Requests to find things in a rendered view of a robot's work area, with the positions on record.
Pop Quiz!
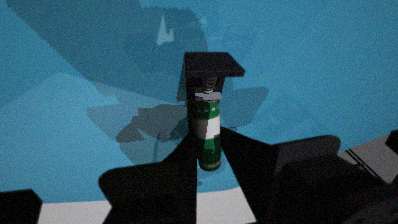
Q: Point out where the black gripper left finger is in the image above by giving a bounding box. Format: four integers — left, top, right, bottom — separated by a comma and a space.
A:
97, 130, 197, 224

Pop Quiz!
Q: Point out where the green and white battery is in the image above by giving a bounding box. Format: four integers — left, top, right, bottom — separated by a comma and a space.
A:
190, 99, 221, 171

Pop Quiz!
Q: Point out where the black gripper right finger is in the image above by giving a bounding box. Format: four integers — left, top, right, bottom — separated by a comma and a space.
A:
220, 126, 341, 221

